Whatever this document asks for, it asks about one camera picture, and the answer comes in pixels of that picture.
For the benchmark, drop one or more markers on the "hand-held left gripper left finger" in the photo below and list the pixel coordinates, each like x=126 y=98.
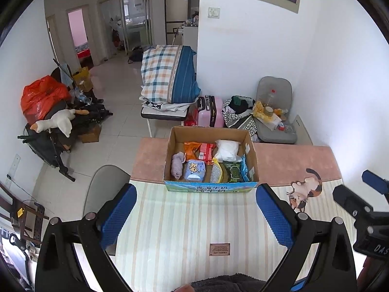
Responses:
x=117 y=216

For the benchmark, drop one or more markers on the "white wall outlet strip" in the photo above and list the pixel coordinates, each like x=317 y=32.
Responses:
x=13 y=165

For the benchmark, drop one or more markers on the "blue white packet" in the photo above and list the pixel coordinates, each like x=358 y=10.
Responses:
x=245 y=170

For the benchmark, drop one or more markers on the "white goose plush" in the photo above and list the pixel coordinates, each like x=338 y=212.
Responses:
x=62 y=121

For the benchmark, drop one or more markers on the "yellow paper bag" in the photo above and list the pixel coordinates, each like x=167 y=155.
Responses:
x=82 y=77

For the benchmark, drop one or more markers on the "pink suitcase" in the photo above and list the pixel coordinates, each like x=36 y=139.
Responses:
x=212 y=112

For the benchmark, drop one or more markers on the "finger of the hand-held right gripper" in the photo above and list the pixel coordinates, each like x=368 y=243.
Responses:
x=349 y=199
x=375 y=181

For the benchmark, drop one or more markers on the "yellow lemon-shaped pouch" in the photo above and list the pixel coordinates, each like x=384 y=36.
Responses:
x=218 y=172

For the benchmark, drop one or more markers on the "white plastic bag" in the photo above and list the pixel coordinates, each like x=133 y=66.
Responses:
x=227 y=150

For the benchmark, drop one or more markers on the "orange plastic bag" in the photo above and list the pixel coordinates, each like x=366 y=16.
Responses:
x=39 y=97

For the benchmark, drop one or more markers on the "blue cat tissue pack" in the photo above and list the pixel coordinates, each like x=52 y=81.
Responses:
x=195 y=171

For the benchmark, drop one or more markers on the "white cabinet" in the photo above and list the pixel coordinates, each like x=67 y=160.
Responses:
x=190 y=36

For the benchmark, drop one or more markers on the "brown label patch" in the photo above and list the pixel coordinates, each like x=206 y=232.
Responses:
x=219 y=249

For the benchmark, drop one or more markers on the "dark fleece clothing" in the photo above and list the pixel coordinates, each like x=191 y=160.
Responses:
x=225 y=284

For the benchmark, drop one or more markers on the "black stroller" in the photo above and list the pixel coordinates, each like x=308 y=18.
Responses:
x=42 y=146

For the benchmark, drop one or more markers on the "clear plastic bottle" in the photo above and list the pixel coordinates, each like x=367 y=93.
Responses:
x=272 y=99

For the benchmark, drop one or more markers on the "white flat pack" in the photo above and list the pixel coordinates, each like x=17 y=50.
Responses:
x=270 y=121

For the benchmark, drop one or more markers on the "orange snack packet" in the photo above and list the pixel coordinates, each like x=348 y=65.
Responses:
x=192 y=150

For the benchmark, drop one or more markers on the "white wall switch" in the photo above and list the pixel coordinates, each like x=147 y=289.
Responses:
x=214 y=12

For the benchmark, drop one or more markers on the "dark wooden chair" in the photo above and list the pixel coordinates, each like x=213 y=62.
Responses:
x=27 y=219

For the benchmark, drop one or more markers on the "person's right forearm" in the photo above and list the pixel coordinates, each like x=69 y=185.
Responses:
x=378 y=275

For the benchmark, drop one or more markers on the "yellow plastic bag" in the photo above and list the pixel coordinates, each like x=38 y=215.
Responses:
x=259 y=109

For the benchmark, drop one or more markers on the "grey shell chair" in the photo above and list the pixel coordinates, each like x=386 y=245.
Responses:
x=103 y=185

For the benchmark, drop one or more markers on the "black folded equipment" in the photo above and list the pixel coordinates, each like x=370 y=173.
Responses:
x=94 y=111

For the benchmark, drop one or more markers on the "black white patterned bag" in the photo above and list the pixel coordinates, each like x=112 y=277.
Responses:
x=234 y=117

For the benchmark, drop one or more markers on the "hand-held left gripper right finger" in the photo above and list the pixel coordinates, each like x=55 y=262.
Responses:
x=273 y=216

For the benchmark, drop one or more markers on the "striped pink table cloth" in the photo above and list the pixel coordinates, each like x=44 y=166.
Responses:
x=182 y=234

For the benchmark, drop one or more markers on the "red snack packet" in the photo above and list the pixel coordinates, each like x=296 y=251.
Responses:
x=208 y=153

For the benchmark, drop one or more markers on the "printed cardboard box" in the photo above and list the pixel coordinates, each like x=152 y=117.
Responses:
x=209 y=187

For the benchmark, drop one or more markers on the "black floor bag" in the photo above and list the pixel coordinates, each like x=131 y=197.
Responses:
x=136 y=55

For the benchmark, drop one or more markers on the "red bag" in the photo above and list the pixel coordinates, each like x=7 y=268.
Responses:
x=191 y=120

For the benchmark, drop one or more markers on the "grey cushioned chair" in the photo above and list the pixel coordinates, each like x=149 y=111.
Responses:
x=273 y=85

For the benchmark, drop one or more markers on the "grey cloth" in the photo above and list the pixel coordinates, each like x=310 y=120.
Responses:
x=178 y=165

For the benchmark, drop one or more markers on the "plaid blue bedding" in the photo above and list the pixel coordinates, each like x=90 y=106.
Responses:
x=164 y=73

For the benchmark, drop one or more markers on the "small brown cardboard box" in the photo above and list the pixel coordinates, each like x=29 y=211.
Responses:
x=90 y=133

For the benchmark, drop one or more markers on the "green packet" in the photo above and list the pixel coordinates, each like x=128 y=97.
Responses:
x=233 y=172

